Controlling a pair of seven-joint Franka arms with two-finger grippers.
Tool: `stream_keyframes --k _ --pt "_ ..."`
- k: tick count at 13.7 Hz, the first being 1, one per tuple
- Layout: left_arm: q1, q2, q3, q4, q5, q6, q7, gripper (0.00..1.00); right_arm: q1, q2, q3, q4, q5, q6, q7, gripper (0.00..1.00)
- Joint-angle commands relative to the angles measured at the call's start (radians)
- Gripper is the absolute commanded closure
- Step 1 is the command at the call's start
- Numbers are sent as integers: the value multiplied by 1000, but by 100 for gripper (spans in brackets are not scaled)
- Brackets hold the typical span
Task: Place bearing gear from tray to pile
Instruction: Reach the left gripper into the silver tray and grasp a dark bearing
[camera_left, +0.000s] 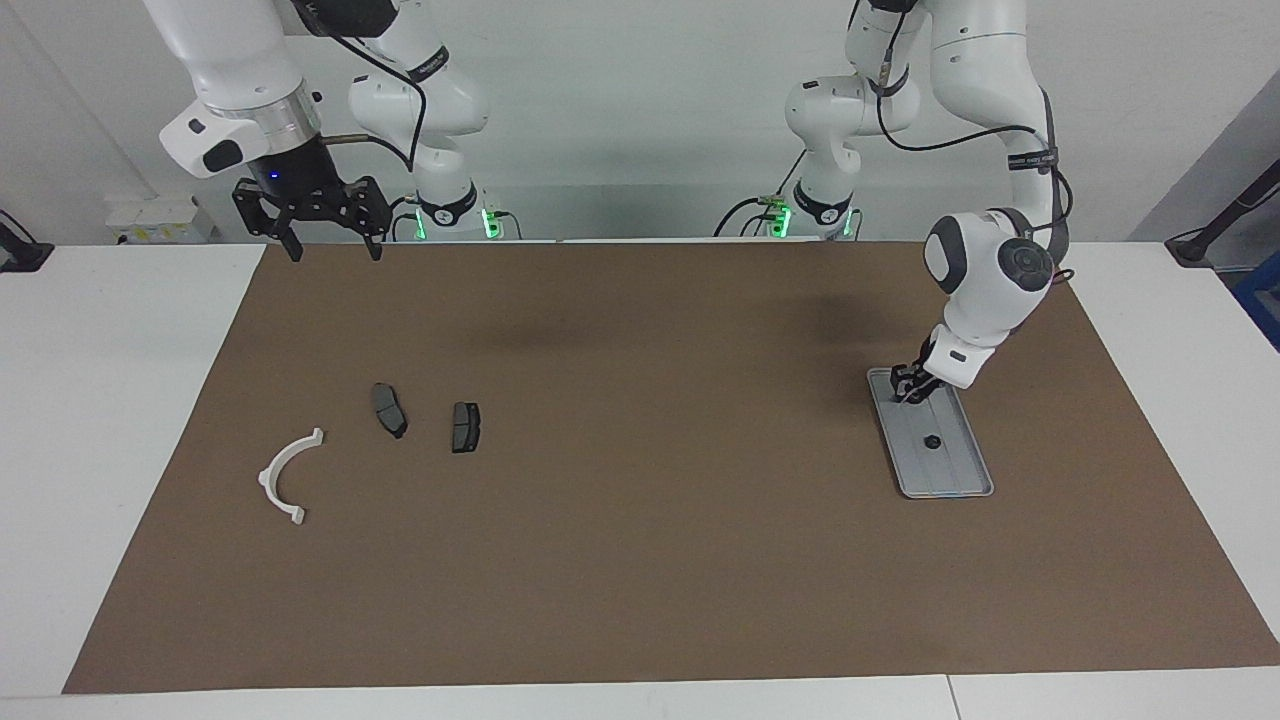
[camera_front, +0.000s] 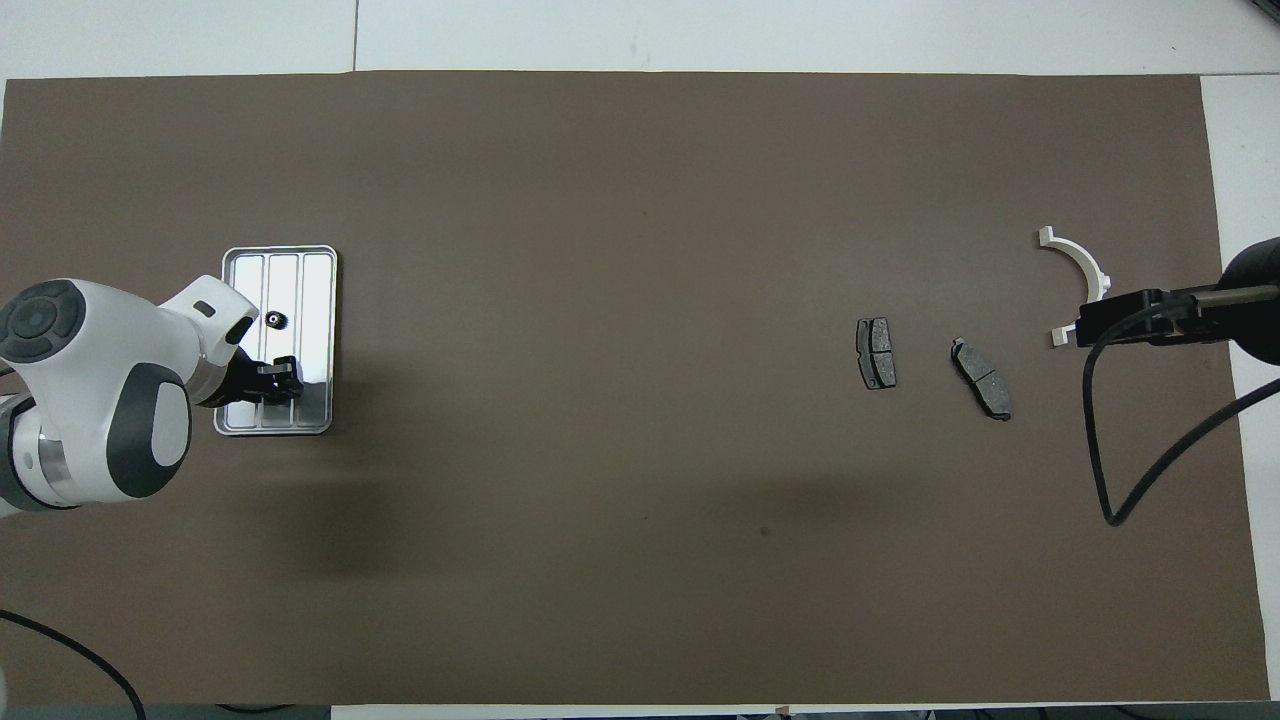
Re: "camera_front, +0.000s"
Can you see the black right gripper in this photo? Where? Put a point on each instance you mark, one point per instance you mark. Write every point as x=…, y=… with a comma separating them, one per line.
x=1255, y=330

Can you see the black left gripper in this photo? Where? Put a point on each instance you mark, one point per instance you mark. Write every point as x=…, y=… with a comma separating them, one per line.
x=240, y=385

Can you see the silver metal tray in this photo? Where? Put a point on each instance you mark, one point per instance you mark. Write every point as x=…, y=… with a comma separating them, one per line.
x=318, y=300

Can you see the small black bearing gear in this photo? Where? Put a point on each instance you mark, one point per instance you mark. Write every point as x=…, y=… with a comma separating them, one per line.
x=276, y=319

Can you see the rectangular grey brake pad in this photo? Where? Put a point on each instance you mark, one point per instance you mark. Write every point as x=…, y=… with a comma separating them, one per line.
x=876, y=353

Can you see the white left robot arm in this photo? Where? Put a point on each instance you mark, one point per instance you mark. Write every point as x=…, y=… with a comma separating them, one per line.
x=90, y=350

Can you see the curved grey brake pad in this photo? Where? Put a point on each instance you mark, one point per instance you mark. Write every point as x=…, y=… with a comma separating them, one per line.
x=981, y=378

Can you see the brown table mat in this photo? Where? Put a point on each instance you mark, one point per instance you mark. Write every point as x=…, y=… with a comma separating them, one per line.
x=640, y=200

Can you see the white semicircular plastic bracket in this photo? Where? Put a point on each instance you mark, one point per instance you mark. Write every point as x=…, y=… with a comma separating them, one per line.
x=1075, y=248

